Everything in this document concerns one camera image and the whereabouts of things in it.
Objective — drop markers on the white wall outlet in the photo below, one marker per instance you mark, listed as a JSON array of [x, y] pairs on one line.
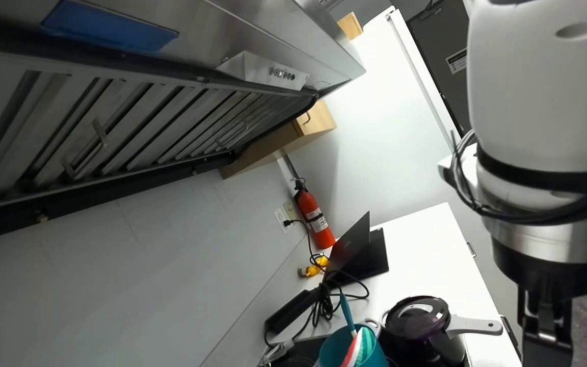
[[283, 217]]

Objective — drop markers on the red white green striped cloth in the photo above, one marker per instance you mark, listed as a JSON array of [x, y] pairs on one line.
[[356, 349]]

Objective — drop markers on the round glass pot lid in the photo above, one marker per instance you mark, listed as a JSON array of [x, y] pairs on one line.
[[417, 317]]

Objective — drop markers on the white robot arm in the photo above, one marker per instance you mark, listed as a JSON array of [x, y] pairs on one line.
[[544, 83]]

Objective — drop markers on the red fire extinguisher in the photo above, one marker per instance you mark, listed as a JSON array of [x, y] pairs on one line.
[[314, 222]]

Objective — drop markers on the small cardboard box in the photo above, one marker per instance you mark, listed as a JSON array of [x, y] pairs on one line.
[[349, 26]]

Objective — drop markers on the blue panel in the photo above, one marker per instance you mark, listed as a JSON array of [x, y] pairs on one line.
[[102, 28]]

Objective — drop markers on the steel range hood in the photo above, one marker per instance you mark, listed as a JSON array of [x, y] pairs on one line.
[[138, 124]]

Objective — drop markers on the small yellow object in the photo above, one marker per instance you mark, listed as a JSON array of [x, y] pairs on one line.
[[313, 268]]

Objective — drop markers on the black laptop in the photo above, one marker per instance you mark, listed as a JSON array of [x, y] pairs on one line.
[[358, 252]]

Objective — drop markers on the large cardboard box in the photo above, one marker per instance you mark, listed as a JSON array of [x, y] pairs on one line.
[[314, 124]]

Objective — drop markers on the black power strip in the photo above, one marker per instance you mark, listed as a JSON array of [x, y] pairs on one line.
[[289, 311]]

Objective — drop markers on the teal plastic cup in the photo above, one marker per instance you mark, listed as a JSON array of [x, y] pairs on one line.
[[376, 354]]

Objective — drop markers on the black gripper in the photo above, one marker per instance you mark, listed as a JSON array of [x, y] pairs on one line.
[[551, 279]]

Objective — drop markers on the black glass cooktop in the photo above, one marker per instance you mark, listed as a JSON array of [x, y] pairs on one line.
[[300, 358]]

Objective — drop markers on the black cabinet with label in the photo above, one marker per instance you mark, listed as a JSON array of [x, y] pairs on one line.
[[437, 42]]

